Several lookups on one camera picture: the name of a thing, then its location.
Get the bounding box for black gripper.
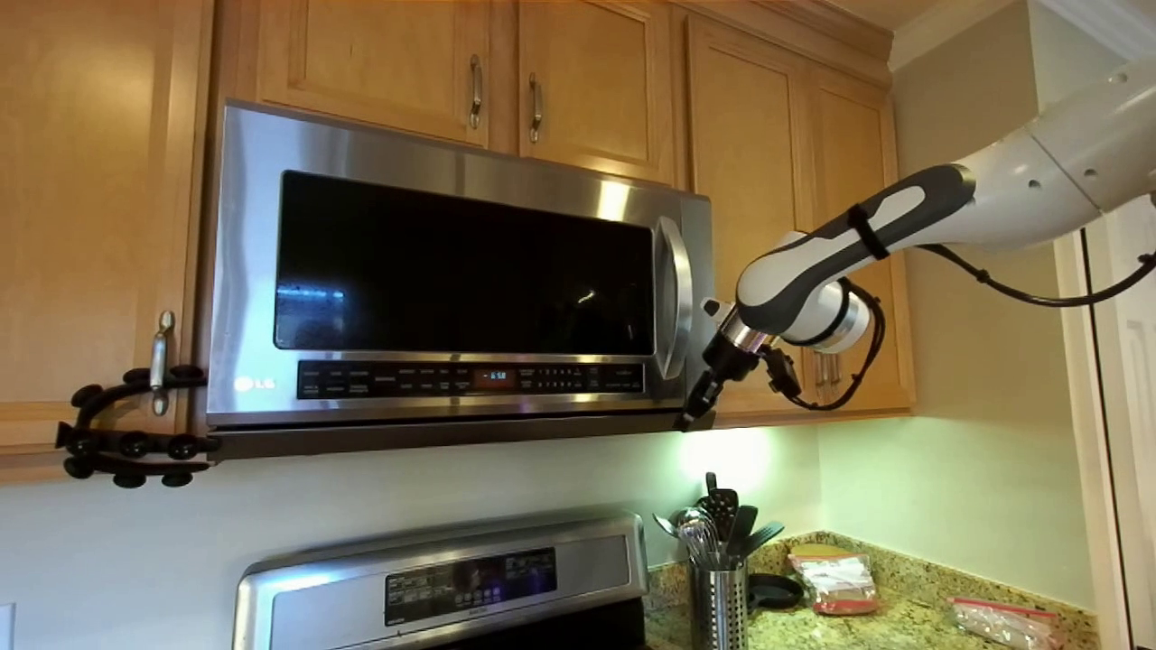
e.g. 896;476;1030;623
676;341;756;429

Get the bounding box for stainless steel microwave door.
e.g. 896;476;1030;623
202;104;710;429

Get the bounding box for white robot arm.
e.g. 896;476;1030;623
676;62;1156;429

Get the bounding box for black kitchen utensils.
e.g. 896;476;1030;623
656;475;785;570

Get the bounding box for metal utensil holder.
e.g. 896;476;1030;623
691;566;746;650

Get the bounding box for black small dish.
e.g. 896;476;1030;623
746;573;802;611

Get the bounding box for stainless steel stove panel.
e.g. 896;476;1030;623
231;511;645;650

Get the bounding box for red white food package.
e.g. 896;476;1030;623
787;546;882;617

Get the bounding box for wooden cabinet door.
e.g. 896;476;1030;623
215;0;511;153
0;0;214;464
792;73;919;417
679;16;828;420
518;0;676;186

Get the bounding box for right wooden cabinet left door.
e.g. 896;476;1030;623
679;16;828;420

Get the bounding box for upper wooden cabinet right door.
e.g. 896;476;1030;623
518;0;676;186

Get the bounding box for clear plastic snack bag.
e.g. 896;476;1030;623
955;599;1061;650

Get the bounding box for upper wooden cabinet left door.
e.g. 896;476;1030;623
215;0;511;153

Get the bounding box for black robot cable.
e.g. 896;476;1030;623
756;239;1156;417

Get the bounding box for white door frame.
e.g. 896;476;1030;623
1051;191;1156;650

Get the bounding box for silver left cabinet handle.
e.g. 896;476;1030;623
148;312;176;417

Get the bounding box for black flexible tripod mount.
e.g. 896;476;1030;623
53;364;220;488

